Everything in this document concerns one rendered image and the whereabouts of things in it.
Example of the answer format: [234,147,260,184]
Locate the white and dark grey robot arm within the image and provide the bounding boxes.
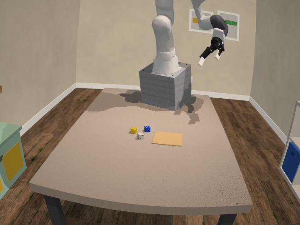
[152,0,228,74]

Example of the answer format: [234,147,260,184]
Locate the blue die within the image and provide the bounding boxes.
[144,126,150,132]

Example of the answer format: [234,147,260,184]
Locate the white die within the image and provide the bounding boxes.
[137,133,144,140]

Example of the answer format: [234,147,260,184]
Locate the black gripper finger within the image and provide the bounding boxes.
[214,41,225,60]
[198,45,213,67]

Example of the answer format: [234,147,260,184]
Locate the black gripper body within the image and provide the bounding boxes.
[210,37,222,51]

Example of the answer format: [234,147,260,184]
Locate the yellow die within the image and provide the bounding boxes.
[131,127,137,134]

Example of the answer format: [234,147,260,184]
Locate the light orange mat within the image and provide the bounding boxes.
[152,131,183,146]

